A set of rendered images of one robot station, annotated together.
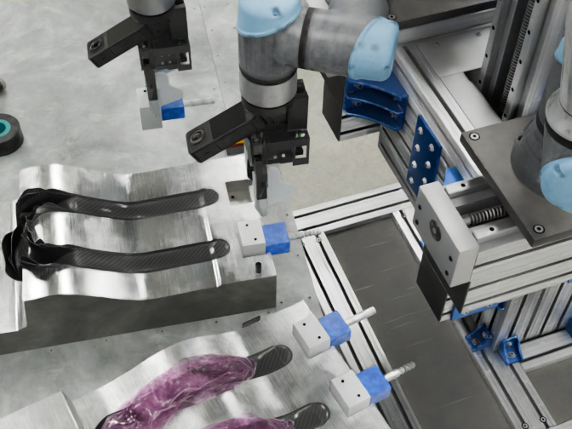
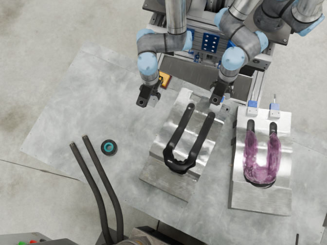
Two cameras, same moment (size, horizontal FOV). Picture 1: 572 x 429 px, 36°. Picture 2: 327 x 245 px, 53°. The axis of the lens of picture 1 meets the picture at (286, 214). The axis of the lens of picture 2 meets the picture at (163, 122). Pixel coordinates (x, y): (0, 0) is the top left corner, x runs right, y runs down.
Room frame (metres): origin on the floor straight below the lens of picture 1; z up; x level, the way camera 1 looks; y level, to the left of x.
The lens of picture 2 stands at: (0.67, 0.60, 2.42)
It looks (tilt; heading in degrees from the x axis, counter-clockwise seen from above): 73 degrees down; 316
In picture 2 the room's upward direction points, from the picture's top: 7 degrees counter-clockwise
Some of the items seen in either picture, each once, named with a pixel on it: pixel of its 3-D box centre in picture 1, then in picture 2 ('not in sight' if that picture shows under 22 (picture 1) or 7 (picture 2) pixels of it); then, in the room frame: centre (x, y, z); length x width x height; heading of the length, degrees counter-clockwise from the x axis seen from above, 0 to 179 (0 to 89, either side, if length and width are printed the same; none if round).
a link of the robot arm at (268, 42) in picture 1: (271, 31); (232, 61); (0.86, 0.02, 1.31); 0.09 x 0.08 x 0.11; 78
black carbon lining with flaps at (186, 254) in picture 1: (113, 228); (189, 137); (0.86, 0.27, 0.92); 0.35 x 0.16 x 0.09; 103
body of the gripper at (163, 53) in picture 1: (159, 32); (151, 81); (1.12, 0.21, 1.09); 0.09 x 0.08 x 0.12; 103
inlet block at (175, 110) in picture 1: (177, 105); (155, 92); (1.12, 0.19, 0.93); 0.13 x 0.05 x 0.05; 103
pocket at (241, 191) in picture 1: (241, 198); (195, 97); (0.96, 0.07, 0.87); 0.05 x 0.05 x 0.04; 13
